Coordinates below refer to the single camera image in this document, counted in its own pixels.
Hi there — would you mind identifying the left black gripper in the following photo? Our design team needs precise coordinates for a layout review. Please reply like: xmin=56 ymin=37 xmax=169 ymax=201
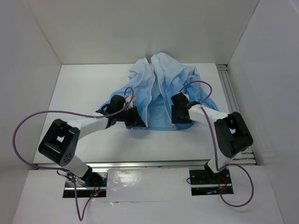
xmin=115 ymin=105 xmax=145 ymax=127

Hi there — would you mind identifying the light blue zip jacket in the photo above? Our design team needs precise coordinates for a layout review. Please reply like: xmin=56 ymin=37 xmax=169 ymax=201
xmin=99 ymin=52 xmax=220 ymax=131

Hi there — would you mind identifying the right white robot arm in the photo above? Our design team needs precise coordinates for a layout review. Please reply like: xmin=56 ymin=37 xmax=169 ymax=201
xmin=171 ymin=92 xmax=253 ymax=183

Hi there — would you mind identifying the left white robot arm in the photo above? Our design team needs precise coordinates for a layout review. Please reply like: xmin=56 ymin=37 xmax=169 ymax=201
xmin=38 ymin=95 xmax=146 ymax=186

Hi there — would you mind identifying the front aluminium rail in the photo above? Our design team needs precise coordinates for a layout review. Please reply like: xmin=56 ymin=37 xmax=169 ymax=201
xmin=32 ymin=160 xmax=211 ymax=170

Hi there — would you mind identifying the aluminium rail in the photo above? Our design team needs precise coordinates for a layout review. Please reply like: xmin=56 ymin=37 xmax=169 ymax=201
xmin=216 ymin=64 xmax=256 ymax=166
xmin=32 ymin=160 xmax=211 ymax=170

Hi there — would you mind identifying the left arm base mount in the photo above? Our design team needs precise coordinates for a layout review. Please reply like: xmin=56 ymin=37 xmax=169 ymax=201
xmin=57 ymin=170 xmax=107 ymax=198

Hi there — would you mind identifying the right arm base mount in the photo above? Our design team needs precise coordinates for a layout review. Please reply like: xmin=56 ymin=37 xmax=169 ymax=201
xmin=186 ymin=165 xmax=234 ymax=196

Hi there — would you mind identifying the right side aluminium rail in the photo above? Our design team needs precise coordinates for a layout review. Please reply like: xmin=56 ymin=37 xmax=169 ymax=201
xmin=216 ymin=64 xmax=256 ymax=166

